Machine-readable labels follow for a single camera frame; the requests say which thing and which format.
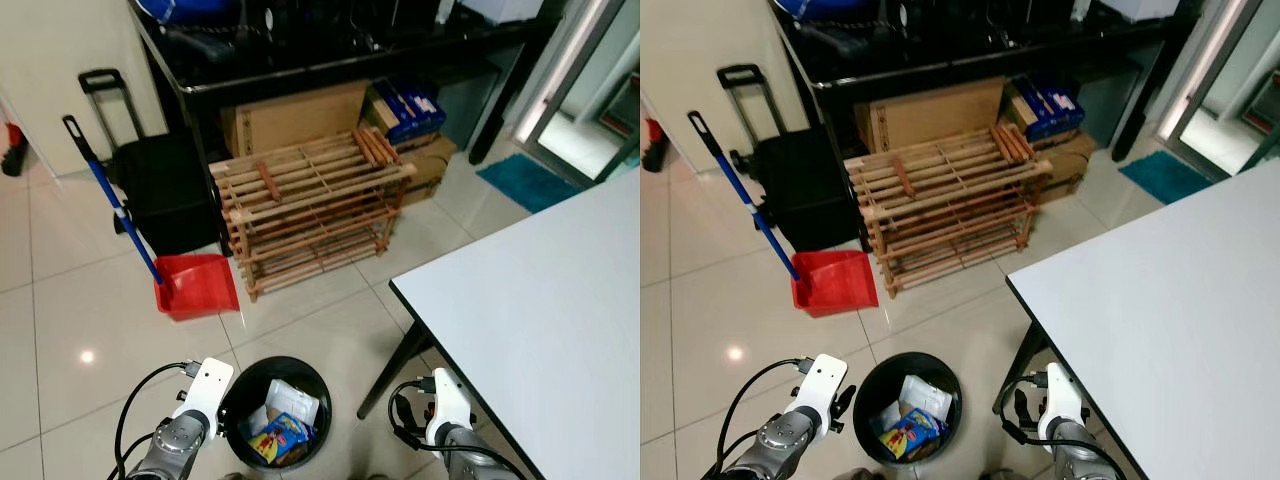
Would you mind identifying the black round rubbish bin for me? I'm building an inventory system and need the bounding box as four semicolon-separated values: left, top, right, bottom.
218;356;333;469
853;352;964;467

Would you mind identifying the wooden slatted shoe rack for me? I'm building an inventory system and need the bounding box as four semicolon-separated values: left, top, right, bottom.
844;122;1054;299
209;126;419;303

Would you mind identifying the red and black object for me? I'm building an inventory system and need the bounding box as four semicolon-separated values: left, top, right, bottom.
0;122;26;178
640;118;669;173

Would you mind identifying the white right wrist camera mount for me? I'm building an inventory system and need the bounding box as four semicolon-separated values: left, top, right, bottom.
425;368;474;447
1037;362;1086;446

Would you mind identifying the sliding glass door frame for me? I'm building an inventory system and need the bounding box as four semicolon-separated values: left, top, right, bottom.
513;0;641;153
1155;0;1280;166

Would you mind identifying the blue yellow snack packet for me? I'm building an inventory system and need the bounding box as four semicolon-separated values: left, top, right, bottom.
248;410;314;466
880;408;947;463

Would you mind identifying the small brown cardboard box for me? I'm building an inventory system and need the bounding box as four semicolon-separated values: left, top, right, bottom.
1035;130;1098;204
398;133;459;207

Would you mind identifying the red plastic dustpan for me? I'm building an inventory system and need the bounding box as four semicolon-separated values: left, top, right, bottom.
790;249;880;319
155;253;241;322

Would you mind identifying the black glossy desk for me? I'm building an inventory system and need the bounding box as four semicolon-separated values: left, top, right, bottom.
128;0;568;167
770;0;1206;163

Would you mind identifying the black trolley suitcase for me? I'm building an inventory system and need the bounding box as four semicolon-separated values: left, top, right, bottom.
716;64;866;253
79;68;226;258

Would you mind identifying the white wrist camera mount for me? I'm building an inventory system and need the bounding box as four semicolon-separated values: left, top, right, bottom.
172;357;236;438
425;368;474;447
790;353;849;438
1037;362;1086;446

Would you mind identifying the black table leg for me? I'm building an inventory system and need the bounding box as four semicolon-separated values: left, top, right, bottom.
357;318;438;421
993;322;1051;416

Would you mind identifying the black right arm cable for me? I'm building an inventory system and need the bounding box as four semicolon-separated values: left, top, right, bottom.
1000;425;1131;473
390;425;476;459

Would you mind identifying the teal floor mat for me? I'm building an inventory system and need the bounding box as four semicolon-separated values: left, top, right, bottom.
476;153;582;215
1118;150;1216;207

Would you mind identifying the white box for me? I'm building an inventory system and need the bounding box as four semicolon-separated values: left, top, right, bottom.
1090;0;1181;23
455;0;546;26

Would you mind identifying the large brown cardboard box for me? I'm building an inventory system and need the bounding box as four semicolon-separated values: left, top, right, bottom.
221;80;371;159
855;76;1007;154

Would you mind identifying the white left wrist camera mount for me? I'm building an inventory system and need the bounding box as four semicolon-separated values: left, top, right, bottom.
790;353;849;438
172;357;236;438

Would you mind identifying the white paper trash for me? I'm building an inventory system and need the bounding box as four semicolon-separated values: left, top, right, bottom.
898;375;953;421
265;378;321;426

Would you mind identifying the blue round object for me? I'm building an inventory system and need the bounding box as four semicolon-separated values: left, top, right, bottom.
775;0;881;21
135;0;243;26

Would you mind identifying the blue printed box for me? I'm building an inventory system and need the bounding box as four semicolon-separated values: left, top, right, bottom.
368;80;448;146
1003;75;1086;141

